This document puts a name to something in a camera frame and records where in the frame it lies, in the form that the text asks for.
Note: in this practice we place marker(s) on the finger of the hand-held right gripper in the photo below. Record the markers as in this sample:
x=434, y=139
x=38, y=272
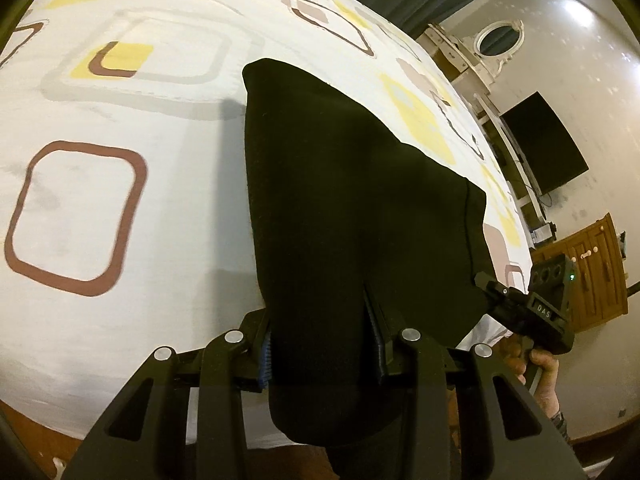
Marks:
x=492, y=287

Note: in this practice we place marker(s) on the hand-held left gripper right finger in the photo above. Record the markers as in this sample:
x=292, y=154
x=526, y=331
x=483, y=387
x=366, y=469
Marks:
x=376, y=342

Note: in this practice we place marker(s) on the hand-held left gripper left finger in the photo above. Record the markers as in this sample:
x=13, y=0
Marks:
x=266, y=360

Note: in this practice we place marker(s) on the black pants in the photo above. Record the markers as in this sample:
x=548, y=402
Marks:
x=350, y=210

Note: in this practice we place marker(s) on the person's right hand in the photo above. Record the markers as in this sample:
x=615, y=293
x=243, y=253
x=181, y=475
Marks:
x=544, y=370

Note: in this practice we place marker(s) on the brown wooden cabinet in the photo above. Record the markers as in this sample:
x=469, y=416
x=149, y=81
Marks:
x=595, y=280

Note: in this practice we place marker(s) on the person's dark-clothed leg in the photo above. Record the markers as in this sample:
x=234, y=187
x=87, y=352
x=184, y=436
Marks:
x=370, y=460

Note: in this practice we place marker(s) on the black television screen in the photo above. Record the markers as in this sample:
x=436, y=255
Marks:
x=545, y=145

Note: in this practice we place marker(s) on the patterned white bed sheet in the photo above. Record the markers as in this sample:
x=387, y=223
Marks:
x=150, y=210

